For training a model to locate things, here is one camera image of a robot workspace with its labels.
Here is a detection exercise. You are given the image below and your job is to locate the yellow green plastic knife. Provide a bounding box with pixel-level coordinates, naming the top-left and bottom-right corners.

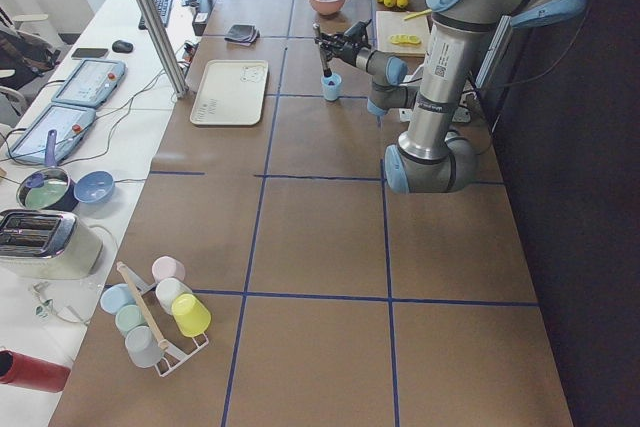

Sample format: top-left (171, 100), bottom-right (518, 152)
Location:
top-left (403, 9), bottom-right (433, 21)

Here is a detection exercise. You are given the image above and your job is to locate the white toaster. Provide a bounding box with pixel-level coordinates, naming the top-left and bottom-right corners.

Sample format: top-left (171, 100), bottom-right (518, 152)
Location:
top-left (1, 209), bottom-right (102, 280)

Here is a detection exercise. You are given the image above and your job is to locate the blue bowl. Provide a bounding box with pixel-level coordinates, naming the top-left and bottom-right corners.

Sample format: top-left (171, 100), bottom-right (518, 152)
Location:
top-left (74, 171), bottom-right (115, 204)

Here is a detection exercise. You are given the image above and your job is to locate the steel muddler black tip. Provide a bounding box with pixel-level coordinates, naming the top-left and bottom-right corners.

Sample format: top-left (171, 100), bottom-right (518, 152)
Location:
top-left (312, 23), bottom-right (332, 78)

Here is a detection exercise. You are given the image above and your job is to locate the cream bear serving tray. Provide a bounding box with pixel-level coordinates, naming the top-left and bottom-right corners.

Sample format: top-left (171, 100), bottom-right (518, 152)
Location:
top-left (190, 60), bottom-right (269, 126)

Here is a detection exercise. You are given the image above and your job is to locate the aluminium frame post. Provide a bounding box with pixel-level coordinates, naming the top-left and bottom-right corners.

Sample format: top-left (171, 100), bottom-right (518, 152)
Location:
top-left (136, 0), bottom-right (188, 99)

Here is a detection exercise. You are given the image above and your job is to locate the lemon slices stack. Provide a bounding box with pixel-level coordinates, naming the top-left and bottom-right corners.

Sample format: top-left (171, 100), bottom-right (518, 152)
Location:
top-left (388, 34), bottom-right (421, 46)

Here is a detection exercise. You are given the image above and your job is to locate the wooden cutting board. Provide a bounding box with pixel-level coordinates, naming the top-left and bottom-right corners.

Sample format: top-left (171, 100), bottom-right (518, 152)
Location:
top-left (375, 11), bottom-right (430, 57)

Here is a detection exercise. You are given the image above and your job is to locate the blue teach pendant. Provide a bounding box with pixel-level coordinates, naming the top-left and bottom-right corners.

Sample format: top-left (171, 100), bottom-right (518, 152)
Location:
top-left (7, 103), bottom-right (96, 165)
top-left (52, 59), bottom-right (127, 109)

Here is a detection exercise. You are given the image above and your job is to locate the white wire cup rack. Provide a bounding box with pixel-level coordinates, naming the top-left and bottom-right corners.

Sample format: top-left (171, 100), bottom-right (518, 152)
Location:
top-left (115, 261), bottom-right (210, 378)

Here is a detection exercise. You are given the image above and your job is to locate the yellow cup on rack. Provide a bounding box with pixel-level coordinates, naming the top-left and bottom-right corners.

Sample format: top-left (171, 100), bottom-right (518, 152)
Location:
top-left (171, 293), bottom-right (212, 338)

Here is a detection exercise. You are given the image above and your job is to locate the pink cup on rack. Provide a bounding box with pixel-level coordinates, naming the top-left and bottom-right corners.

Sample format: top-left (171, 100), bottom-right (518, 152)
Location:
top-left (151, 256), bottom-right (186, 283)

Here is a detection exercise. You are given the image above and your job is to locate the folded grey cloth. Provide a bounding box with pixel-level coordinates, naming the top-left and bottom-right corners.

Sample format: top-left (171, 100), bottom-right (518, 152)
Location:
top-left (224, 24), bottom-right (260, 45)

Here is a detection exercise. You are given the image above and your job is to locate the red bottle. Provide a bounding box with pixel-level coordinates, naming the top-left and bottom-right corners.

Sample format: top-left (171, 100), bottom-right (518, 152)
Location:
top-left (1, 349), bottom-right (71, 393)

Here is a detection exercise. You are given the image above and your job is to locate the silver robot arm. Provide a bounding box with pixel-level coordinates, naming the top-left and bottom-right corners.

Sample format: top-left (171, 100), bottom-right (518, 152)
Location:
top-left (314, 0), bottom-right (587, 193)

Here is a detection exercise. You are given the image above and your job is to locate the blue cup on rack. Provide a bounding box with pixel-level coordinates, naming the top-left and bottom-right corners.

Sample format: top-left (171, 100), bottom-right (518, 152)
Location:
top-left (100, 283), bottom-right (135, 315)

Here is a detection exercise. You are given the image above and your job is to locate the grey cup on rack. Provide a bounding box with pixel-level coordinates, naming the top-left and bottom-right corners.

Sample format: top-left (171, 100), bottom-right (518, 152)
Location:
top-left (125, 325), bottom-right (164, 368)

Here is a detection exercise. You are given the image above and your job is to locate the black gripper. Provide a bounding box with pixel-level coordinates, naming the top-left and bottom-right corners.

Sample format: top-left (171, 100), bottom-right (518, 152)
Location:
top-left (314, 33), bottom-right (371, 67)

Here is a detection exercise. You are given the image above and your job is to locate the light blue plastic cup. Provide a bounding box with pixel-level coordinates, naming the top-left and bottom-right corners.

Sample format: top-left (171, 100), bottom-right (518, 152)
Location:
top-left (321, 73), bottom-right (342, 102)

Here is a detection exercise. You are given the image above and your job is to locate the black computer mouse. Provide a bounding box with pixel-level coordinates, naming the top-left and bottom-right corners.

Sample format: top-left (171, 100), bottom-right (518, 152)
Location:
top-left (111, 40), bottom-right (134, 54)

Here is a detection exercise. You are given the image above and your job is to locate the green cup on rack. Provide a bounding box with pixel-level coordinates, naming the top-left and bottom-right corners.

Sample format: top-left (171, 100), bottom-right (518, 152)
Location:
top-left (115, 304), bottom-right (147, 337)

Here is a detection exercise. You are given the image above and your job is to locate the black keyboard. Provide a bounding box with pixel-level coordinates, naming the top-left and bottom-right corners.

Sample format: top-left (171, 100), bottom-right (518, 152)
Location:
top-left (137, 0), bottom-right (175, 31)

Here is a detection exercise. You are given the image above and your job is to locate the blue pot with lid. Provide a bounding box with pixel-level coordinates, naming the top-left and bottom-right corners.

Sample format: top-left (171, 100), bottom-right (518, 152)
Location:
top-left (15, 129), bottom-right (80, 212)

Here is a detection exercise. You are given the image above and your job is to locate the white cup on rack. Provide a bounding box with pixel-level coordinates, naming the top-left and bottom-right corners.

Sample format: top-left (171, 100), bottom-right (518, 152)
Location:
top-left (155, 277), bottom-right (192, 316)

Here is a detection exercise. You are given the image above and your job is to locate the blue teach pendant near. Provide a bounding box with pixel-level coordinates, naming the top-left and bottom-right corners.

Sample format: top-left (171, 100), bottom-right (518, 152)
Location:
top-left (7, 103), bottom-right (96, 165)

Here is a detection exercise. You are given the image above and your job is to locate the black smartphone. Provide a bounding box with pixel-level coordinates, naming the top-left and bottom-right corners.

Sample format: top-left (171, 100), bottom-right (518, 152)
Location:
top-left (71, 47), bottom-right (110, 59)

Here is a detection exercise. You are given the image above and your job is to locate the blue teach pendant far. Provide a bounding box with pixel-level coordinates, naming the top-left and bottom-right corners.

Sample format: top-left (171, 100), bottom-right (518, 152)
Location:
top-left (52, 59), bottom-right (127, 109)

